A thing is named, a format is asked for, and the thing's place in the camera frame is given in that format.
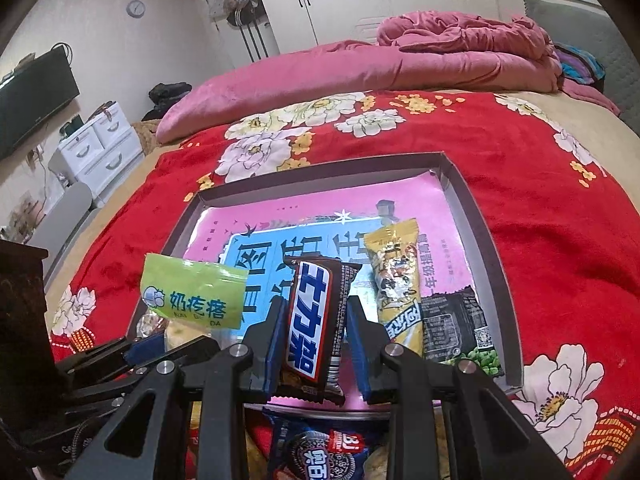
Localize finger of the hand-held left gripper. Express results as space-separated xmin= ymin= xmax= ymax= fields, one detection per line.
xmin=75 ymin=336 xmax=221 ymax=411
xmin=55 ymin=335 xmax=167 ymax=386

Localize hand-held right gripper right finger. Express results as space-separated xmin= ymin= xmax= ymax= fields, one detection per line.
xmin=346 ymin=296 xmax=571 ymax=480

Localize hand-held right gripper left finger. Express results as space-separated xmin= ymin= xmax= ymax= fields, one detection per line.
xmin=65 ymin=302 xmax=290 ymax=480

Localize clear red pastry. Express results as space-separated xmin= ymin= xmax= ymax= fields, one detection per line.
xmin=136 ymin=310 xmax=168 ymax=356

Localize dark brown chocolate bar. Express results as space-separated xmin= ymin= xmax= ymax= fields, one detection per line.
xmin=277 ymin=255 xmax=363 ymax=407

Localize green-topped clear snack packet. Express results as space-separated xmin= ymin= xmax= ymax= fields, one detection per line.
xmin=137 ymin=254 xmax=251 ymax=353

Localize long yellow snack packet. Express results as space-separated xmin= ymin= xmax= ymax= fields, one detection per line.
xmin=362 ymin=217 xmax=427 ymax=358

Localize black green-pea snack packet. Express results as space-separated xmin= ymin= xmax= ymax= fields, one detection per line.
xmin=417 ymin=284 xmax=506 ymax=378

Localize blue cookie packet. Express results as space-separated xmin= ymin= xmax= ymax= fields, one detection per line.
xmin=262 ymin=405 xmax=398 ymax=480

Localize grey shallow cardboard box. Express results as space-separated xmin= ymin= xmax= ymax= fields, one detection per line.
xmin=125 ymin=150 xmax=526 ymax=396

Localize pink book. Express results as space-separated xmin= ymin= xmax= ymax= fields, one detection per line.
xmin=187 ymin=170 xmax=476 ymax=406

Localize white drawer cabinet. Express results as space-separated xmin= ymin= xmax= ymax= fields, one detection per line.
xmin=57 ymin=102 xmax=146 ymax=201

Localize brown fuzzy blanket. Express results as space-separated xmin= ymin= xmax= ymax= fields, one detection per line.
xmin=131 ymin=120 xmax=168 ymax=157

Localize black television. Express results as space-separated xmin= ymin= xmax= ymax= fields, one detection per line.
xmin=0 ymin=49 xmax=81 ymax=161

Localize red floral blanket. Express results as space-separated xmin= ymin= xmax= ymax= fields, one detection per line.
xmin=47 ymin=90 xmax=640 ymax=480

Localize dark clothes pile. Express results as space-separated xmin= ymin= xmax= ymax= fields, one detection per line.
xmin=148 ymin=82 xmax=193 ymax=121

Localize pink quilt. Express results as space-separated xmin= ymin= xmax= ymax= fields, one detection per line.
xmin=155 ymin=10 xmax=621 ymax=145

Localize beige bed sheet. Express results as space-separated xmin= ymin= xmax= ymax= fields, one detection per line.
xmin=30 ymin=87 xmax=640 ymax=271

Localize hanging hats and bags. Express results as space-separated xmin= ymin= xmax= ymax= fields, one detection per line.
xmin=210 ymin=0 xmax=273 ymax=61

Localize white wardrobe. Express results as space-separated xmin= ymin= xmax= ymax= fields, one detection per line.
xmin=245 ymin=0 xmax=501 ymax=58

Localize teal purple cloth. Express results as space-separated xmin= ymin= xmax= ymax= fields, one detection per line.
xmin=554 ymin=44 xmax=607 ymax=85

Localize grey padded headboard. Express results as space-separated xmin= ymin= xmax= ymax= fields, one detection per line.
xmin=522 ymin=0 xmax=640 ymax=136

